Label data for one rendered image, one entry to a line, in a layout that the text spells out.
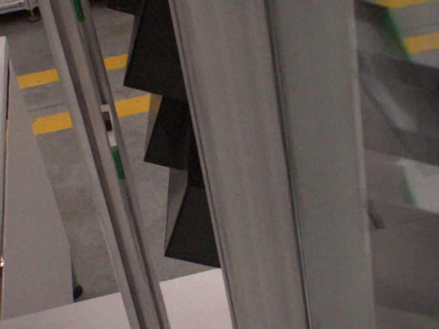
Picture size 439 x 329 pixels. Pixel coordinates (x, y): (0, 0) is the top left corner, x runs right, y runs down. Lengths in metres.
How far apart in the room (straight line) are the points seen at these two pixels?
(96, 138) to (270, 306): 0.44
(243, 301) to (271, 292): 0.01
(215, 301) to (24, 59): 3.12
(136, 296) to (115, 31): 3.77
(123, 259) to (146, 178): 2.55
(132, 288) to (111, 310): 0.70
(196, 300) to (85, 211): 1.81
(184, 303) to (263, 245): 1.20
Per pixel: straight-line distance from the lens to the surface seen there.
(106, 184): 0.62
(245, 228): 0.15
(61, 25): 0.56
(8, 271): 1.66
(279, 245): 0.16
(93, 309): 1.38
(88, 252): 2.93
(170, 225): 0.73
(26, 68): 4.25
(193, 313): 1.33
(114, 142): 0.88
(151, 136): 0.83
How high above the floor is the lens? 1.75
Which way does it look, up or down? 33 degrees down
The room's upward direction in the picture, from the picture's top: 10 degrees counter-clockwise
